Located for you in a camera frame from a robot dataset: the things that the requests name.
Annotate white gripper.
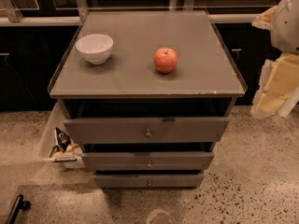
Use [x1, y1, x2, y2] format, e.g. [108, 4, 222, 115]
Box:
[250, 6, 299, 119]

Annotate grey drawer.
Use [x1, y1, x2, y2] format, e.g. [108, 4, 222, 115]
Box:
[64, 117, 229, 144]
[94, 174, 204, 188]
[81, 151, 214, 171]

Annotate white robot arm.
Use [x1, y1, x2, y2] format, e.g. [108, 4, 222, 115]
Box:
[250, 0, 299, 119]

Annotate grey top drawer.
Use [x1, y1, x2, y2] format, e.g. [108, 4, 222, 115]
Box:
[64, 117, 229, 144]

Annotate grey drawer cabinet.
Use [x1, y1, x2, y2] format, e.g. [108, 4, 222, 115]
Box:
[49, 11, 246, 176]

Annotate grey bottom drawer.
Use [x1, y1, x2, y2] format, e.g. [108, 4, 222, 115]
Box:
[94, 174, 204, 188]

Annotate red apple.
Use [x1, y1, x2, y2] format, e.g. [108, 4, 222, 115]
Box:
[153, 48, 178, 74]

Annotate white ceramic bowl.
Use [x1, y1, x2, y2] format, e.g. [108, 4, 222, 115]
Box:
[76, 34, 114, 64]

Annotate clear plastic storage bin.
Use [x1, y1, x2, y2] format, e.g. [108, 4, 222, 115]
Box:
[38, 104, 85, 170]

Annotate dark snack bag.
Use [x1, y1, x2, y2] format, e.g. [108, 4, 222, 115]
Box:
[54, 128, 71, 152]

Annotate dark background cabinets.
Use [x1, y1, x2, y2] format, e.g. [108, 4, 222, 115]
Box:
[0, 0, 299, 112]

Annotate metal railing frame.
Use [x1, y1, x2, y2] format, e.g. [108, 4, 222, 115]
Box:
[0, 0, 299, 28]

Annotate black handle object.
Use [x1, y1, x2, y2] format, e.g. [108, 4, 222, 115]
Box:
[5, 194, 31, 224]

